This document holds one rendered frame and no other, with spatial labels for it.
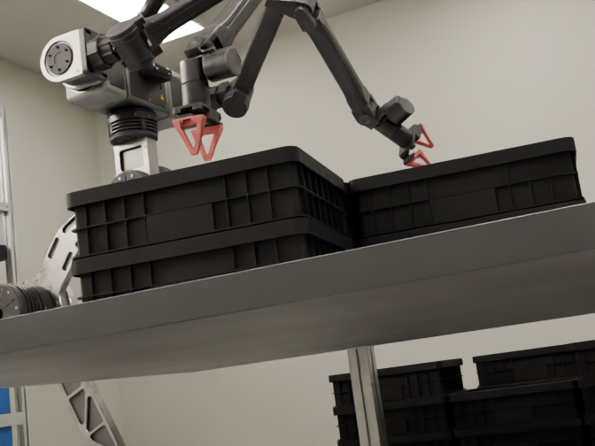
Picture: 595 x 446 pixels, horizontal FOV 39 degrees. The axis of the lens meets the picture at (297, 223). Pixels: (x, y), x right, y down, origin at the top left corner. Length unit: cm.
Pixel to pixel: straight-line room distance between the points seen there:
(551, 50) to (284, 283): 423
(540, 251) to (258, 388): 462
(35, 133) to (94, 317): 476
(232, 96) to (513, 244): 182
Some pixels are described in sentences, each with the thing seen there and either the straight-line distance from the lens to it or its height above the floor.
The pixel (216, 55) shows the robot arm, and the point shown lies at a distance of 175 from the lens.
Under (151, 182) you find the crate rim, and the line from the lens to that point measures 134.
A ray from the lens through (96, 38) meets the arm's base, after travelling 219.
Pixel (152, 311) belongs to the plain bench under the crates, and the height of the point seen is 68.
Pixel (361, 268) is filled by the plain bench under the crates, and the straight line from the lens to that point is 80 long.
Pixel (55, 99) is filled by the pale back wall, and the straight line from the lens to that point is 593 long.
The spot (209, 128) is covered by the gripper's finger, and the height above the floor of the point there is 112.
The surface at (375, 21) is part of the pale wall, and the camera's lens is 532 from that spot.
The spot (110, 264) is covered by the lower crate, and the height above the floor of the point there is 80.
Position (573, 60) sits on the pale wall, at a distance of 494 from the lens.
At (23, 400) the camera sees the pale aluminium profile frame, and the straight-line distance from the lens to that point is 392.
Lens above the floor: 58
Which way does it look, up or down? 11 degrees up
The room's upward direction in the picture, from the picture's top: 8 degrees counter-clockwise
